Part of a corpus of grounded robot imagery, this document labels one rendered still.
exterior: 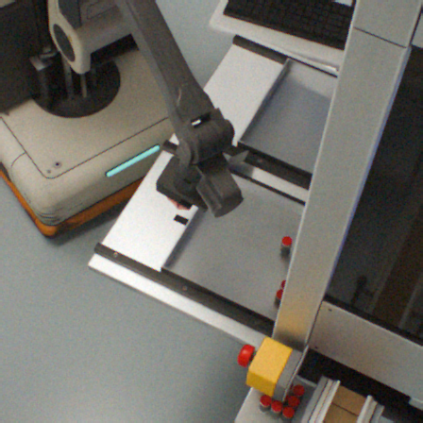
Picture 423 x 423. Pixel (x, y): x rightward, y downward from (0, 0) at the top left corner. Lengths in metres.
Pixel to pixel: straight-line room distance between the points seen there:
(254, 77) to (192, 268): 0.51
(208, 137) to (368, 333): 0.40
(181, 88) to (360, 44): 0.52
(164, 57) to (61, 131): 1.33
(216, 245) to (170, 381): 0.89
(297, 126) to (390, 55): 1.07
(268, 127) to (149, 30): 0.62
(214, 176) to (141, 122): 1.30
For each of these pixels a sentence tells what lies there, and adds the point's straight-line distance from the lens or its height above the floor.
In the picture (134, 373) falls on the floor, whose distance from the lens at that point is 2.67.
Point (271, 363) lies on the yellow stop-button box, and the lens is 1.58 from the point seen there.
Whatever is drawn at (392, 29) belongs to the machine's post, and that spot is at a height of 1.82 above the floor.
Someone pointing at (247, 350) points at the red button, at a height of 1.01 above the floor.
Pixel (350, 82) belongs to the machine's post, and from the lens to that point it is 1.02.
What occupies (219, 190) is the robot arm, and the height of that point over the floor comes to 1.26.
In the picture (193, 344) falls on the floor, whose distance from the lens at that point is 2.70.
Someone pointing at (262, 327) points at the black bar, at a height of 0.90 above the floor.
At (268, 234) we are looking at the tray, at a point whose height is 0.88.
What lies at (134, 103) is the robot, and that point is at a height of 0.28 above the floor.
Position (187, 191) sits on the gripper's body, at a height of 1.17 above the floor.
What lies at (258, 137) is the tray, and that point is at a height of 0.88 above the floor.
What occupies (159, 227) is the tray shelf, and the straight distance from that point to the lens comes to 1.86.
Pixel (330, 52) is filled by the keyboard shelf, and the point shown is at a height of 0.80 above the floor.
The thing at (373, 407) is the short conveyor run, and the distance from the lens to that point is 1.69.
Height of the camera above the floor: 2.50
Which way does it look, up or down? 59 degrees down
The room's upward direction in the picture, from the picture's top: 5 degrees clockwise
